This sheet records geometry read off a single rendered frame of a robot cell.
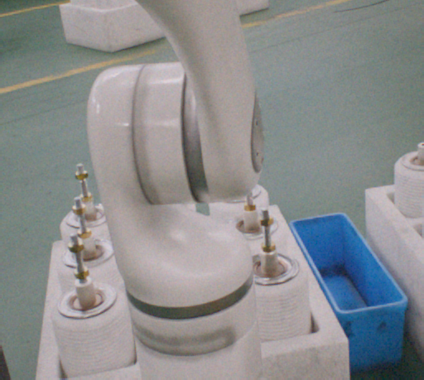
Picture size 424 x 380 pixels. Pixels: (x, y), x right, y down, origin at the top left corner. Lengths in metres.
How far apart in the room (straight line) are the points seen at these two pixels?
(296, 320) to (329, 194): 0.77
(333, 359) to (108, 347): 0.28
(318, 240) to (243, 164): 0.92
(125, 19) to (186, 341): 2.77
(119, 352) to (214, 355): 0.44
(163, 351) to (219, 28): 0.23
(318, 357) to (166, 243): 0.48
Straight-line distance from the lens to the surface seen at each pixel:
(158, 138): 0.42
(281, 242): 1.01
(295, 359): 0.92
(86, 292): 0.90
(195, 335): 0.48
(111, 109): 0.43
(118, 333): 0.91
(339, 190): 1.68
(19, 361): 1.29
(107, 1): 3.19
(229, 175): 0.42
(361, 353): 1.13
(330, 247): 1.35
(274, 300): 0.89
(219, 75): 0.38
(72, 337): 0.90
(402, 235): 1.14
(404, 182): 1.19
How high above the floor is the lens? 0.75
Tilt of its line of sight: 24 degrees down
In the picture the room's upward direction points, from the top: 7 degrees counter-clockwise
